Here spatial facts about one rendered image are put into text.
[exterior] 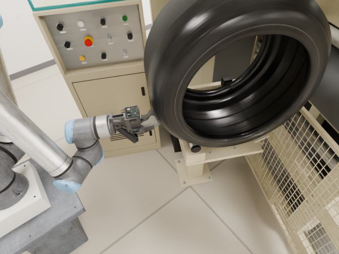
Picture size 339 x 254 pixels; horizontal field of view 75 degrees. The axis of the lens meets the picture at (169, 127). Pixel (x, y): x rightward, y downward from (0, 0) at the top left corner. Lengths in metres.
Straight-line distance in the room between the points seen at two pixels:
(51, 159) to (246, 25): 0.71
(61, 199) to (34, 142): 0.56
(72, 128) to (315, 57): 0.82
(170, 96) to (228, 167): 1.42
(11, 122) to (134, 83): 0.92
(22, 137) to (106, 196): 1.22
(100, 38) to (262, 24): 1.02
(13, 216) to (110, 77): 0.91
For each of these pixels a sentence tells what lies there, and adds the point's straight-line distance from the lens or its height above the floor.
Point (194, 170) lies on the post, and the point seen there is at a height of 0.11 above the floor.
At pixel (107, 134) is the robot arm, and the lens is 0.87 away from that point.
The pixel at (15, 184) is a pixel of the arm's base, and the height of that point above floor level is 0.77.
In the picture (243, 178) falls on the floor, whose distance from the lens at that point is 1.97.
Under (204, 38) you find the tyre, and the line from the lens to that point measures 0.59.
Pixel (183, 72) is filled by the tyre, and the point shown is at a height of 1.32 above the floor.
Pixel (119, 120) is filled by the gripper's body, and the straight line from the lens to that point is 0.85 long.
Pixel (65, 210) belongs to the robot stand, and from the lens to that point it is 1.29.
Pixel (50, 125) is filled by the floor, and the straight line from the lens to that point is 2.68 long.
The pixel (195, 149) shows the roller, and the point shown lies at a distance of 0.95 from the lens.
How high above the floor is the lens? 1.66
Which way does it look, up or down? 47 degrees down
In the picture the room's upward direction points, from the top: 5 degrees counter-clockwise
